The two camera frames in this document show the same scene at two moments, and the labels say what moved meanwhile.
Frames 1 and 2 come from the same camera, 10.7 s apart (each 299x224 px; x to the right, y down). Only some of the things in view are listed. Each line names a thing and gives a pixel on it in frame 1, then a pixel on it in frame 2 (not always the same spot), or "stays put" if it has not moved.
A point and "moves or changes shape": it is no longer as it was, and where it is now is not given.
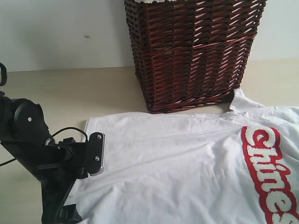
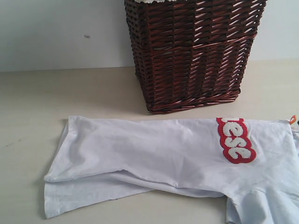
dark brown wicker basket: x=191 y=53 stays put
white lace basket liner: x=150 y=1 stays put
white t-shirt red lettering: x=235 y=163 moves or changes shape
